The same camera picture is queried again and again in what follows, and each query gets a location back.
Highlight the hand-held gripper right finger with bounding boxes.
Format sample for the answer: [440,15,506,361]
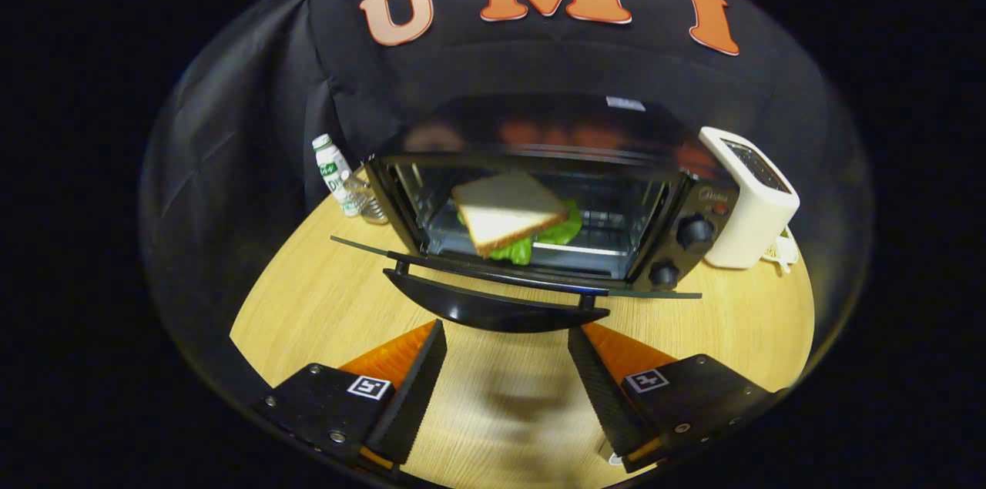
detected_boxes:
[567,323,787,474]

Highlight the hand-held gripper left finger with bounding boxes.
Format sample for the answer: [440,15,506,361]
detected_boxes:
[258,319,448,468]

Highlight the toast lettuce sandwich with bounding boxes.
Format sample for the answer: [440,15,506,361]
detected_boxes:
[450,171,585,267]

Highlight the black toaster oven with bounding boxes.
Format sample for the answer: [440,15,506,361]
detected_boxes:
[330,92,742,335]

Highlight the white pop-up toaster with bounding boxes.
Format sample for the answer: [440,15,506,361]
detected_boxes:
[699,126,801,271]

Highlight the clear glass jar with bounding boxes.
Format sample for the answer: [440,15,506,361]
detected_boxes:
[342,172,389,226]

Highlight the white divided bean dish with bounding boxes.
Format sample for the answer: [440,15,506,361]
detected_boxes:
[763,226,803,275]

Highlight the white green-label bottle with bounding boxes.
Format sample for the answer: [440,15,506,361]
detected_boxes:
[311,134,363,219]

